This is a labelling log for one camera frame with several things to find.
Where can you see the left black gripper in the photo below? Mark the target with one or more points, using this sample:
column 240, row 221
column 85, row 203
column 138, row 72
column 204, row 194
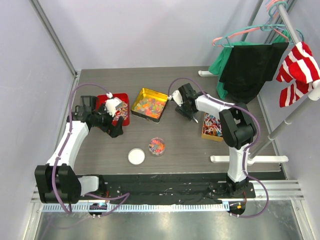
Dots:
column 117, row 130

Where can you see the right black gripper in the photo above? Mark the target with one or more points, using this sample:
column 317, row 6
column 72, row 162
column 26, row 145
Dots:
column 181, row 110

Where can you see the red candy tin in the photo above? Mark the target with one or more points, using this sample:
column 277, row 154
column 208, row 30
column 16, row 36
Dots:
column 122, row 111

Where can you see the white round lid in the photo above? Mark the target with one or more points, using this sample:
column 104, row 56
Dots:
column 136, row 156

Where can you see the gold gummy tin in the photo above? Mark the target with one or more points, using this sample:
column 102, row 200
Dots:
column 149, row 105

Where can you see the clear round jar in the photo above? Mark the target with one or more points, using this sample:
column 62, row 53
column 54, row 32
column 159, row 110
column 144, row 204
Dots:
column 157, row 146

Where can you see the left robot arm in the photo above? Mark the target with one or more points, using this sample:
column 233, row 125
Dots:
column 56, row 180

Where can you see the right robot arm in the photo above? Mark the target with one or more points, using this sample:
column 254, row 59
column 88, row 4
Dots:
column 237, row 125

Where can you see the small gold lollipop tin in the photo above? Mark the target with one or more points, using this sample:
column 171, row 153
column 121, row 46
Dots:
column 211, row 128

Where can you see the green hanging garment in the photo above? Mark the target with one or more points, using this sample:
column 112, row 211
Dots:
column 220, row 62

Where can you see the black hanging cloth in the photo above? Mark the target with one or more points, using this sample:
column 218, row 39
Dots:
column 252, row 70

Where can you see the teal clothes hanger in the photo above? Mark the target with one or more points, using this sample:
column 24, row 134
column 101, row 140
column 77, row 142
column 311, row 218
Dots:
column 280, row 29

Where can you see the red white striped sock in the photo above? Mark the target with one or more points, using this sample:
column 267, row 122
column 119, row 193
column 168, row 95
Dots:
column 301, row 70

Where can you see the white clothes rack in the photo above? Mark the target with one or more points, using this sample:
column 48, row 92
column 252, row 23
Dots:
column 313, row 96

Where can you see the pink clothes hanger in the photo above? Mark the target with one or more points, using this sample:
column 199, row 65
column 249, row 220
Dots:
column 272, row 13

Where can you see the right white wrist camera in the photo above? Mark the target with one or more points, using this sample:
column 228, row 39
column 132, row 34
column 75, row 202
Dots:
column 176, row 97

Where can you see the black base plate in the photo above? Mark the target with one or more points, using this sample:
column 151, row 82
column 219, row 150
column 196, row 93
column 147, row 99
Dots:
column 172, row 188

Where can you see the aluminium frame rail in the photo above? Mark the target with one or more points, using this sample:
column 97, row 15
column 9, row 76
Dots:
column 277, row 191

